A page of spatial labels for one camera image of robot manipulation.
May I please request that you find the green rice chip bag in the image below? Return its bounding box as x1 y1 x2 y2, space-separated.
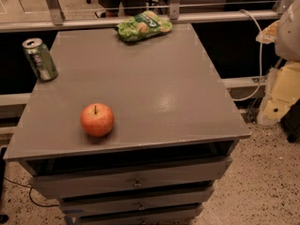
114 10 173 42

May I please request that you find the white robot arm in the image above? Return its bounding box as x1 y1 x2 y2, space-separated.
256 0 300 126

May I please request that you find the grey drawer cabinet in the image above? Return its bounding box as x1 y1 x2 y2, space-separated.
6 24 248 225

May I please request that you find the red apple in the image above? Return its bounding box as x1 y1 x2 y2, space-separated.
80 103 114 137

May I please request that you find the top drawer knob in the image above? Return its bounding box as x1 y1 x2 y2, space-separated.
133 179 143 188

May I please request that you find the drawer knob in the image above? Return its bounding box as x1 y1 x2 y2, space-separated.
133 179 143 188
138 204 145 211

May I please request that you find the middle drawer knob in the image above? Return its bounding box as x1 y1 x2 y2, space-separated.
138 204 145 211

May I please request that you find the green soda can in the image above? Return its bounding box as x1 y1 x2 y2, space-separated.
22 37 58 82

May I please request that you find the white cable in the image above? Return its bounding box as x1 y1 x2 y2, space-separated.
232 8 265 102

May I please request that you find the metal railing frame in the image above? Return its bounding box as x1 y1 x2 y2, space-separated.
0 0 300 34

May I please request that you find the black floor cable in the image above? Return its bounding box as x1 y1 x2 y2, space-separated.
3 176 60 208

